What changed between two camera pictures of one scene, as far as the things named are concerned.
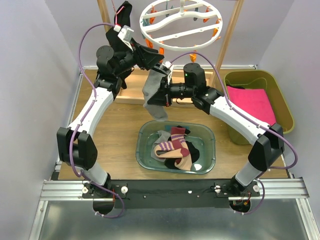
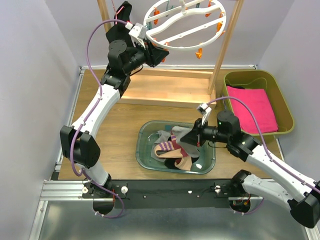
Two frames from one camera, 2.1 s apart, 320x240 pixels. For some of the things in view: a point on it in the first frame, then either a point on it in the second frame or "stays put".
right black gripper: x=158 y=98 to x=195 y=136
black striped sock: x=194 y=154 stays put
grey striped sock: x=151 y=82 to x=180 y=132
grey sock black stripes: x=163 y=137 stays put
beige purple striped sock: x=175 y=145 stays put
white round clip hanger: x=181 y=25 stays put
